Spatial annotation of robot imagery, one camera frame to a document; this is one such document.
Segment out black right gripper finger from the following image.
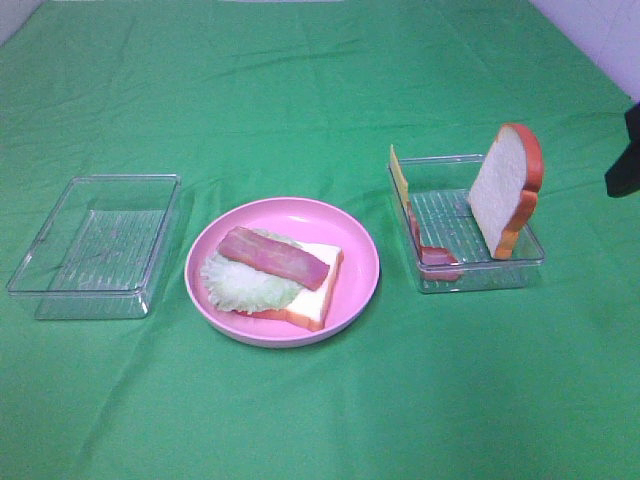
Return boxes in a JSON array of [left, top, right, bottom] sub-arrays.
[[605, 103, 640, 198]]

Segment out toy bacon strip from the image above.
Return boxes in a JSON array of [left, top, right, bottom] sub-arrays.
[[218, 226, 332, 291], [405, 201, 461, 282]]

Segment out yellow toy cheese slice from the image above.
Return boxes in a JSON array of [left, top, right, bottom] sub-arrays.
[[389, 145, 409, 209]]

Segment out toy bread slice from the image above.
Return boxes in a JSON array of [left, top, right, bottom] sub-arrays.
[[468, 123, 544, 260], [234, 242, 343, 331]]

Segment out toy lettuce leaf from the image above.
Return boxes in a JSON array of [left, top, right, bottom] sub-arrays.
[[200, 229, 297, 311]]

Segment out right clear plastic tray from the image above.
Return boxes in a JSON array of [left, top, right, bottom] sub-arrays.
[[388, 154, 545, 294]]

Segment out clear plastic tray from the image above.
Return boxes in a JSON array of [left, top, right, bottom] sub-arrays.
[[388, 154, 545, 294], [7, 174, 181, 320]]

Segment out pink round plate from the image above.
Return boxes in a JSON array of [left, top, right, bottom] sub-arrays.
[[184, 197, 380, 348]]

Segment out green tablecloth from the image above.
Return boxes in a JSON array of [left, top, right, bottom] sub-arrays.
[[1, 1, 639, 479]]

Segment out left clear plastic tray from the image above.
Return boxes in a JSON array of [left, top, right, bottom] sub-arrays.
[[7, 174, 181, 320]]

